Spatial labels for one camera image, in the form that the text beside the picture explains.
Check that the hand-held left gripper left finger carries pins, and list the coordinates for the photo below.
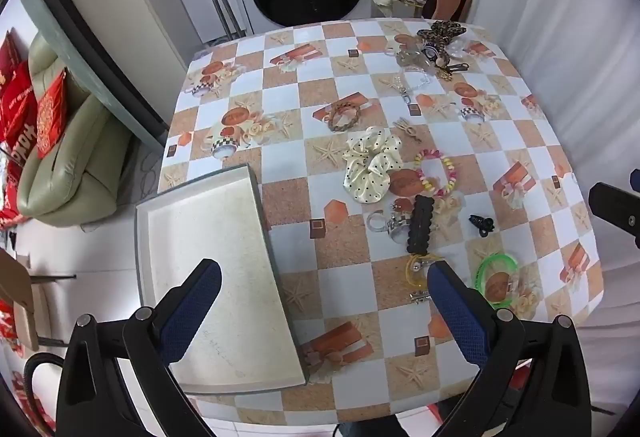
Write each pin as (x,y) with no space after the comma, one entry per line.
(192,312)

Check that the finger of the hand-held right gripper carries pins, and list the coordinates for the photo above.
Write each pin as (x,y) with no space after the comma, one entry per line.
(615,209)
(635,180)

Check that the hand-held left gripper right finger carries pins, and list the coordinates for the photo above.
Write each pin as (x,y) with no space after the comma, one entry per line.
(457,312)

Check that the green bangle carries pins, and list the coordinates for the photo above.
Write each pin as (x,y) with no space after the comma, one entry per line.
(481,269)

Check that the white tray with grey rim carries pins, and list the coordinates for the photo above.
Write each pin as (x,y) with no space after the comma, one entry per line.
(210,227)

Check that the small black claw clip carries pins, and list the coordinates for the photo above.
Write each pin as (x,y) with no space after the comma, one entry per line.
(480,223)

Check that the long black hair clip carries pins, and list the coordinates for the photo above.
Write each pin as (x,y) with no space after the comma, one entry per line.
(421,224)

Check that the cream polka dot scrunchie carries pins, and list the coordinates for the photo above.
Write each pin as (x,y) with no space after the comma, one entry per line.
(367,154)

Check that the small beige hair clip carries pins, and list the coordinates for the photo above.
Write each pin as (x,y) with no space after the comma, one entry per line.
(409,129)

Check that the checkered printed tablecloth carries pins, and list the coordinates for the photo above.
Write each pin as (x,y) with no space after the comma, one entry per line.
(350,242)

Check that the brown wooden chair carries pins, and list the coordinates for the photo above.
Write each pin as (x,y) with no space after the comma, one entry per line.
(15,287)

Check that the white curtain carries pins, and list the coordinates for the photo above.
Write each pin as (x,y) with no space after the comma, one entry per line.
(550,17)

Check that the beige leather sofa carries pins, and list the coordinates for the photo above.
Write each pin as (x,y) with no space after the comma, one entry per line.
(75,157)

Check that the red patterned cushion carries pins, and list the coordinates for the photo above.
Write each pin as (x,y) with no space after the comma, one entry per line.
(17,107)
(50,117)

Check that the leopard print hair bow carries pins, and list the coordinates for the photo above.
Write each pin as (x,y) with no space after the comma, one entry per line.
(442,33)

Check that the clear hair claw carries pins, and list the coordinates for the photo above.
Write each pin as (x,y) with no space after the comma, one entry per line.
(412,58)

